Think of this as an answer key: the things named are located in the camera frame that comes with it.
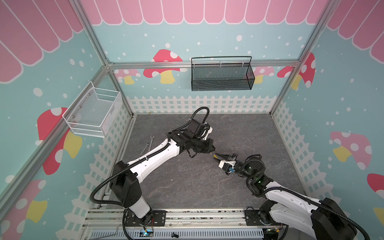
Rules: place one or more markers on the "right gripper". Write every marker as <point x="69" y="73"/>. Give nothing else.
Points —
<point x="232" y="159"/>

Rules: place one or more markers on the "black mesh wall basket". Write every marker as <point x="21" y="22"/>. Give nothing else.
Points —
<point x="229" y="73"/>

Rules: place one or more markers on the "white vented cable duct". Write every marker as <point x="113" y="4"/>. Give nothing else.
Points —
<point x="197" y="234"/>

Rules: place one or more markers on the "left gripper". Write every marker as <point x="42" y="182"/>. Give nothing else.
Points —
<point x="209" y="143"/>

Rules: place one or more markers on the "white wire wall basket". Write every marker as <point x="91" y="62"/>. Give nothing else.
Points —
<point x="93" y="112"/>

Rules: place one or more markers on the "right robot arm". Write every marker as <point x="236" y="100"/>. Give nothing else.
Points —
<point x="321" y="219"/>

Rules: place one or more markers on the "silver combination wrench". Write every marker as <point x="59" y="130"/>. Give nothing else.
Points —
<point x="148" y="146"/>

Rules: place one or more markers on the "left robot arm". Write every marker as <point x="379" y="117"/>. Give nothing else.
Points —
<point x="126" y="178"/>

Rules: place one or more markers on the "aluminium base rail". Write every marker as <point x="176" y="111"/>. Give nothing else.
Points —
<point x="184" y="218"/>

